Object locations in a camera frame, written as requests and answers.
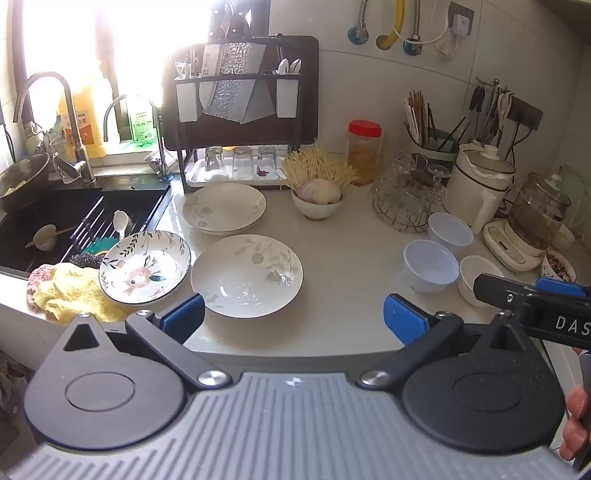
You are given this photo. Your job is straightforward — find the bundle of chopsticks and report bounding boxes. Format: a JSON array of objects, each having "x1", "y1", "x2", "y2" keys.
[{"x1": 404, "y1": 90, "x2": 437, "y2": 148}]

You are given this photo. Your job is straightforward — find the white leaf-pattern plate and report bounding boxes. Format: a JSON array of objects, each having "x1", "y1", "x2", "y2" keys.
[
  {"x1": 190, "y1": 234, "x2": 304, "y2": 319},
  {"x1": 181, "y1": 183, "x2": 267, "y2": 234}
]

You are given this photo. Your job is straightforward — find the small steel faucet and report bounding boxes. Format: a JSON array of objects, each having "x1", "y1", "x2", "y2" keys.
[{"x1": 102, "y1": 93, "x2": 174, "y2": 181}]

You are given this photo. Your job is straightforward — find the teal flower mat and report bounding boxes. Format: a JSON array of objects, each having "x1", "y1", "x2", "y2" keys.
[{"x1": 85, "y1": 235, "x2": 122, "y2": 257}]

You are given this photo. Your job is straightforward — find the hammered steel cleaver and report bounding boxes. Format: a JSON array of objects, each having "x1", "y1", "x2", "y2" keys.
[{"x1": 199, "y1": 40, "x2": 278, "y2": 126}]

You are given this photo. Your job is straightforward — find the hanging kitchen utensils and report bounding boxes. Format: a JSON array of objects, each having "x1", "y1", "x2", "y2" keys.
[{"x1": 468, "y1": 78, "x2": 514, "y2": 145}]

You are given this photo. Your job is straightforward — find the translucent plastic bowl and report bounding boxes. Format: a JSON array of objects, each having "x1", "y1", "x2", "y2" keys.
[
  {"x1": 403, "y1": 239, "x2": 456, "y2": 295},
  {"x1": 427, "y1": 212, "x2": 475, "y2": 253}
]

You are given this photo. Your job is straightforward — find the yellow dish cloth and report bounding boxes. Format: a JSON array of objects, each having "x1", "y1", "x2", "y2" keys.
[{"x1": 34, "y1": 263, "x2": 129, "y2": 324}]

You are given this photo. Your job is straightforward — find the stainless steel bowl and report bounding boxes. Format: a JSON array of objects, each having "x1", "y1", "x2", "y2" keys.
[{"x1": 0, "y1": 152, "x2": 51, "y2": 213}]

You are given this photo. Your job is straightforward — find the wooden chopsticks pair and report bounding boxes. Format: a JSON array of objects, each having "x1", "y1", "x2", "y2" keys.
[{"x1": 24, "y1": 225, "x2": 80, "y2": 248}]

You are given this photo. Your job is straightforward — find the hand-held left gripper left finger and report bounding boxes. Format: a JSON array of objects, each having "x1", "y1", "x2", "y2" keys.
[{"x1": 62, "y1": 292, "x2": 233, "y2": 391}]

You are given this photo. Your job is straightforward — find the colourful floral plate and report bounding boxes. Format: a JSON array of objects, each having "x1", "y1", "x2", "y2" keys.
[{"x1": 99, "y1": 230, "x2": 192, "y2": 305}]

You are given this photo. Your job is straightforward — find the halved purple onion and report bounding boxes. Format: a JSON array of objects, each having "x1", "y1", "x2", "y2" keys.
[{"x1": 300, "y1": 178, "x2": 343, "y2": 204}]

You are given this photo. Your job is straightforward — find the orange detergent bottle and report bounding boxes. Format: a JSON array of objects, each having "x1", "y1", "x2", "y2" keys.
[{"x1": 58, "y1": 78, "x2": 108, "y2": 158}]

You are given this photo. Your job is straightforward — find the red-lid plastic jar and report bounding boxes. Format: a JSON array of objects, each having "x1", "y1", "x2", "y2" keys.
[{"x1": 346, "y1": 119, "x2": 384, "y2": 186}]

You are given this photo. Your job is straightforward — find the yellow hose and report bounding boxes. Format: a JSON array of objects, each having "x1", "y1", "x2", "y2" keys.
[{"x1": 376, "y1": 0, "x2": 406, "y2": 49}]

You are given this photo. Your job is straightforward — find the glass electric kettle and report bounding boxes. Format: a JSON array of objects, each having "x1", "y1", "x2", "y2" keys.
[{"x1": 483, "y1": 172, "x2": 572, "y2": 273}]

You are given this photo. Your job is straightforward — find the wire rack of glass cups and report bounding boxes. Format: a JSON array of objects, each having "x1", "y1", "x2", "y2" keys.
[{"x1": 369, "y1": 151, "x2": 451, "y2": 233}]

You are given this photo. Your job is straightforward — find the large steel faucet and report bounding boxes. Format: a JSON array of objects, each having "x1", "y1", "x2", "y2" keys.
[{"x1": 13, "y1": 71, "x2": 97, "y2": 186}]

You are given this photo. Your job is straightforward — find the black dish rack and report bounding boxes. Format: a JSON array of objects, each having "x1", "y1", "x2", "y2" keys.
[{"x1": 161, "y1": 34, "x2": 320, "y2": 193}]

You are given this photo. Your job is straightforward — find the white drip tray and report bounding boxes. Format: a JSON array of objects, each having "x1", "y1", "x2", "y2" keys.
[{"x1": 184, "y1": 156, "x2": 290, "y2": 187}]

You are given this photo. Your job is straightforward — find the crumpled plastic bag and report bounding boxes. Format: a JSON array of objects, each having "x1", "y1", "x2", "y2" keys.
[{"x1": 0, "y1": 350, "x2": 36, "y2": 417}]

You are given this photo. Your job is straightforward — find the beige ceramic bowl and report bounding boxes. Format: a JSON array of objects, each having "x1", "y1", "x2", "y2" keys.
[{"x1": 290, "y1": 187, "x2": 346, "y2": 222}]

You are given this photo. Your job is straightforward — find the black kitchen sink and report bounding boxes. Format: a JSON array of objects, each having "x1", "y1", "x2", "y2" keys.
[{"x1": 0, "y1": 182, "x2": 172, "y2": 280}]

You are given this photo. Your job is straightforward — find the clear drinking glass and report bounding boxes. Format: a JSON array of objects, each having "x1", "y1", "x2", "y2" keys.
[
  {"x1": 231, "y1": 146, "x2": 256, "y2": 181},
  {"x1": 204, "y1": 146, "x2": 226, "y2": 179},
  {"x1": 256, "y1": 145, "x2": 279, "y2": 179}
]

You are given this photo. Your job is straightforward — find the steel wool scrubber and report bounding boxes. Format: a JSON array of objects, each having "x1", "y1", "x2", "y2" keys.
[{"x1": 69, "y1": 251, "x2": 105, "y2": 270}]

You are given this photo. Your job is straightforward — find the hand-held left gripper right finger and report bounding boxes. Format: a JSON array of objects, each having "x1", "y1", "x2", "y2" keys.
[{"x1": 358, "y1": 294, "x2": 532, "y2": 391}]

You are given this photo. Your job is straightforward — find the white rack caddy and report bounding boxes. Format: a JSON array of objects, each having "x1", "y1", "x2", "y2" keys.
[
  {"x1": 276, "y1": 73, "x2": 301, "y2": 119},
  {"x1": 176, "y1": 82, "x2": 201, "y2": 123}
]

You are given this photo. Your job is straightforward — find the braided metal hose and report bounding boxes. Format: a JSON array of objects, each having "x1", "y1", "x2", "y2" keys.
[
  {"x1": 403, "y1": 0, "x2": 424, "y2": 55},
  {"x1": 348, "y1": 0, "x2": 371, "y2": 45}
]

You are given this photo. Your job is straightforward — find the enoki mushroom bunch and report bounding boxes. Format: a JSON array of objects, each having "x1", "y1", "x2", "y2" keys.
[{"x1": 280, "y1": 146, "x2": 359, "y2": 193}]

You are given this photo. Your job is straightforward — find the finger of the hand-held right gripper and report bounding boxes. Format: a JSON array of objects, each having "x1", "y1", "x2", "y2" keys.
[
  {"x1": 536, "y1": 277, "x2": 591, "y2": 301},
  {"x1": 473, "y1": 273, "x2": 543, "y2": 317}
]

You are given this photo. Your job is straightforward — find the roll-up drain rack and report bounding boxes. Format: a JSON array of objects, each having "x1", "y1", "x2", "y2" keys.
[{"x1": 64, "y1": 193, "x2": 158, "y2": 264}]

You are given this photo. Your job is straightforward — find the pink dish cloth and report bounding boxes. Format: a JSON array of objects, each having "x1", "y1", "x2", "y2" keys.
[{"x1": 26, "y1": 263, "x2": 59, "y2": 310}]

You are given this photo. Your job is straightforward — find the white ceramic bowl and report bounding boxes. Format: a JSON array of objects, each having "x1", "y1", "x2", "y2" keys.
[{"x1": 459, "y1": 255, "x2": 505, "y2": 308}]

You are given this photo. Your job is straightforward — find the green detergent bottle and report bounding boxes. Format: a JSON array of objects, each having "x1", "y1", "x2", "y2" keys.
[{"x1": 128, "y1": 95, "x2": 160, "y2": 149}]

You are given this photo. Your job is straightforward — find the dark knife handles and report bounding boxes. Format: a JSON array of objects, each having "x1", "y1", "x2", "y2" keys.
[{"x1": 209, "y1": 0, "x2": 253, "y2": 40}]

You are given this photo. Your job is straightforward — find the black wall outlet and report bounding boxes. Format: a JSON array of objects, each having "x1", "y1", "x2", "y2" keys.
[{"x1": 508, "y1": 95, "x2": 544, "y2": 128}]

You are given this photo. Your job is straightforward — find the pale green kettle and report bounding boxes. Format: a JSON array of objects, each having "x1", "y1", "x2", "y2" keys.
[{"x1": 558, "y1": 165, "x2": 591, "y2": 228}]

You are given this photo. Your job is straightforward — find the small white bowl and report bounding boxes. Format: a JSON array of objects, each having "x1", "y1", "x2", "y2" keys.
[{"x1": 34, "y1": 224, "x2": 59, "y2": 252}]

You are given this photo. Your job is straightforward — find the patterned small bowl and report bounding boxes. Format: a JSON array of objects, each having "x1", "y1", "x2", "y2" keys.
[{"x1": 540, "y1": 248, "x2": 578, "y2": 284}]

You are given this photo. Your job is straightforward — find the white electric pot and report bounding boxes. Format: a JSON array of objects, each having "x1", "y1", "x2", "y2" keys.
[{"x1": 445, "y1": 143, "x2": 516, "y2": 234}]

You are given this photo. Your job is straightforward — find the person's right hand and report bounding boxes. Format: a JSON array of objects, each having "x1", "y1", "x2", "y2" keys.
[{"x1": 560, "y1": 386, "x2": 588, "y2": 461}]

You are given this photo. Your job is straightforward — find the dish brush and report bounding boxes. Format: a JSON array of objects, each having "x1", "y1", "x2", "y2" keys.
[{"x1": 145, "y1": 152, "x2": 175, "y2": 179}]

